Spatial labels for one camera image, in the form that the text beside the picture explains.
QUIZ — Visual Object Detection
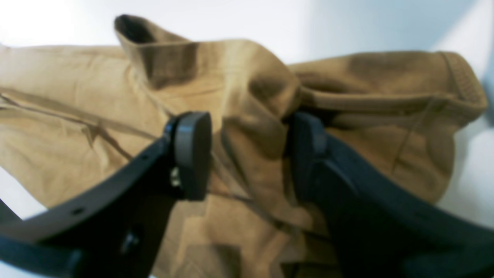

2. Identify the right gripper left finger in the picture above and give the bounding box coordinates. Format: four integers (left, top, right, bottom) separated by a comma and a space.
0, 112, 212, 278

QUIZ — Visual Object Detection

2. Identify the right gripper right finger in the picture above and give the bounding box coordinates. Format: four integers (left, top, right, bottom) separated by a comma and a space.
289, 112, 494, 278

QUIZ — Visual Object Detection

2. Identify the brown t-shirt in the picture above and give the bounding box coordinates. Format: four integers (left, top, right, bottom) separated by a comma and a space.
0, 15, 487, 278

